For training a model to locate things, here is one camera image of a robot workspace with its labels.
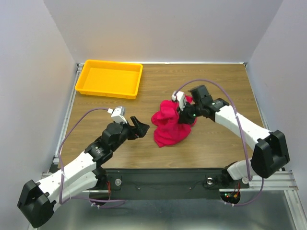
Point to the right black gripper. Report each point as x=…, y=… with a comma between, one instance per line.
x=183, y=117

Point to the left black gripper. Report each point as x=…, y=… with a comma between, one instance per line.
x=138, y=131

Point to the red t shirt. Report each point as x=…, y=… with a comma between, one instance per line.
x=169, y=131

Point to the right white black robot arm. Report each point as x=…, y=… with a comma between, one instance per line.
x=270, y=151

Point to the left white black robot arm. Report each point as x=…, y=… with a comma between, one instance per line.
x=39, y=200

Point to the yellow plastic tray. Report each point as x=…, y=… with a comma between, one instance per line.
x=109, y=79

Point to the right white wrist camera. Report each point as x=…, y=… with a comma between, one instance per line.
x=180, y=98

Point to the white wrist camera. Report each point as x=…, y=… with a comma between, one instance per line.
x=180, y=98
x=117, y=114

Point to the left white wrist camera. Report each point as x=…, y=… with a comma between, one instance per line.
x=117, y=114

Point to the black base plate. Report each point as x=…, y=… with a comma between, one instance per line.
x=164, y=184

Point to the aluminium frame rail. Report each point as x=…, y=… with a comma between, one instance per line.
x=50, y=94

